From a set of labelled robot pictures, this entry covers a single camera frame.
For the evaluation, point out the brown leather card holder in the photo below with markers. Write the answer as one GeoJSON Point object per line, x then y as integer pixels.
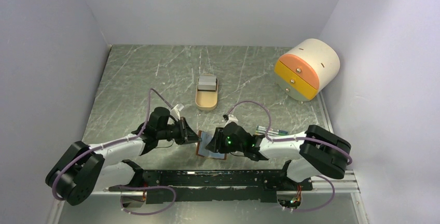
{"type": "Point", "coordinates": [203, 147]}

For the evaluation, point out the round pastel drawer cabinet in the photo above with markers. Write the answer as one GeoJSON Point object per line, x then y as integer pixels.
{"type": "Point", "coordinates": [306, 69]}

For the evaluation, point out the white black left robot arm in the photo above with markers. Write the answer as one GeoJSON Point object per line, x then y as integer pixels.
{"type": "Point", "coordinates": [83, 168]}

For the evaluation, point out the aluminium frame rail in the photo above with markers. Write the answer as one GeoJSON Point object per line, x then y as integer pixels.
{"type": "Point", "coordinates": [126, 197]}

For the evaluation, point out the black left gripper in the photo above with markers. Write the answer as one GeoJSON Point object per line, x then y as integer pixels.
{"type": "Point", "coordinates": [186, 133]}

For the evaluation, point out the pack of coloured markers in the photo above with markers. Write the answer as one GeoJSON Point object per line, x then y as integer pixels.
{"type": "Point", "coordinates": [270, 131]}

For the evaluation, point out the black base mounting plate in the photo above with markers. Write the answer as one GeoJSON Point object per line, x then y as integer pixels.
{"type": "Point", "coordinates": [226, 185]}

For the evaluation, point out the beige oval tray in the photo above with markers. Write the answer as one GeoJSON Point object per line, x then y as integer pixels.
{"type": "Point", "coordinates": [206, 100]}

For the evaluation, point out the stack of credit cards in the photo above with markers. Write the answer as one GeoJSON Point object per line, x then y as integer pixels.
{"type": "Point", "coordinates": [207, 82]}

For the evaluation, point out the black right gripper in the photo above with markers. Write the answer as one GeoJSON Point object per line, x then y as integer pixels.
{"type": "Point", "coordinates": [216, 144]}

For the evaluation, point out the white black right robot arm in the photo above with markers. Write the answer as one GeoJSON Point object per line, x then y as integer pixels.
{"type": "Point", "coordinates": [313, 152]}

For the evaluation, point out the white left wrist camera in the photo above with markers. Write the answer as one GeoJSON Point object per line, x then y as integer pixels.
{"type": "Point", "coordinates": [177, 109]}

